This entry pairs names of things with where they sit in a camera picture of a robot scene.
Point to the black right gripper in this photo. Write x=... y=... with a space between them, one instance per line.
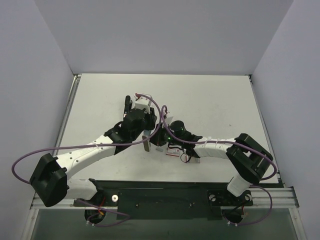
x=155 y=139

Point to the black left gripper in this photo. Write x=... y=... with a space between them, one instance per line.
x=127 y=114

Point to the black stapler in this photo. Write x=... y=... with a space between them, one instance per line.
x=127 y=105

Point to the staple box tray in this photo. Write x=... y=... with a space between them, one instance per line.
x=194 y=160

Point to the silver staple strip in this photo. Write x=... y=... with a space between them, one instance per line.
x=159 y=149

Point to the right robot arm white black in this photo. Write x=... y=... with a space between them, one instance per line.
x=252 y=162

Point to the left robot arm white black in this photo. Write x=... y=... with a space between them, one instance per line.
x=52 y=178

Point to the red white staple box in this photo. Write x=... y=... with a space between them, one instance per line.
x=174 y=152

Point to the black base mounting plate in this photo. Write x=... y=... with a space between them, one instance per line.
x=160 y=200

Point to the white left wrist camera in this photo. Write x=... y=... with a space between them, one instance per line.
x=143 y=103

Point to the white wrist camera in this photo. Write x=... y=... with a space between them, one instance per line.
x=143 y=103
x=168 y=118

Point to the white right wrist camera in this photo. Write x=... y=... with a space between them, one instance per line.
x=168 y=118

